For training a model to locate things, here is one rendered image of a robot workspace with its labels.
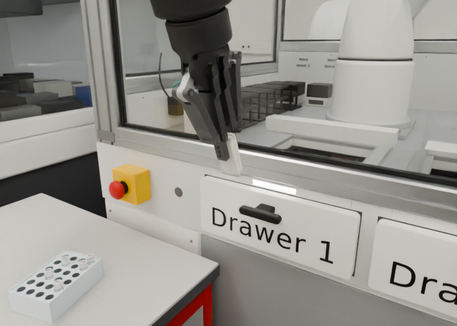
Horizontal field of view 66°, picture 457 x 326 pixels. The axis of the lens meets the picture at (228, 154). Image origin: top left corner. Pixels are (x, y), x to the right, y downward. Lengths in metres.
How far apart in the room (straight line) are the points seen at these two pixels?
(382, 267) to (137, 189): 0.48
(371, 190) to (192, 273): 0.35
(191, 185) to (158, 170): 0.09
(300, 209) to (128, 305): 0.32
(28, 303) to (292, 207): 0.44
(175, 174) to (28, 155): 0.58
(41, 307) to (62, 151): 0.69
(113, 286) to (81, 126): 0.71
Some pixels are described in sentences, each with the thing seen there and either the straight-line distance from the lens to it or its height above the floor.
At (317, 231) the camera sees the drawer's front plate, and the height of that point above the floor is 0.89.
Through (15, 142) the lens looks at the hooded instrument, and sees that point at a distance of 1.18.
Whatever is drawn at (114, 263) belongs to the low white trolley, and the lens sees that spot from 0.75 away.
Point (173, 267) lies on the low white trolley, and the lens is 0.71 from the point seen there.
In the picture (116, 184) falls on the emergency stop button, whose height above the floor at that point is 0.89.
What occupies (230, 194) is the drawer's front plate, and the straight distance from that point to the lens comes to 0.63.
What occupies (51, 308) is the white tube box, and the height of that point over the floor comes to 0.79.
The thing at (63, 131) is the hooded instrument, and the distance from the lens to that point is 1.25.
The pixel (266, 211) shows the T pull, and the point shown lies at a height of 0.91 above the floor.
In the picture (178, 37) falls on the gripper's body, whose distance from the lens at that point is 0.42.
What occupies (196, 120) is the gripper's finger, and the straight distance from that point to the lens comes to 0.44.
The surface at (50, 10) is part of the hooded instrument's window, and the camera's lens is 1.25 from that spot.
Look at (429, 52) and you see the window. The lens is 0.52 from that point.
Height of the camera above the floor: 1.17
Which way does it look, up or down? 18 degrees down
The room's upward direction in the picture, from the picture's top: straight up
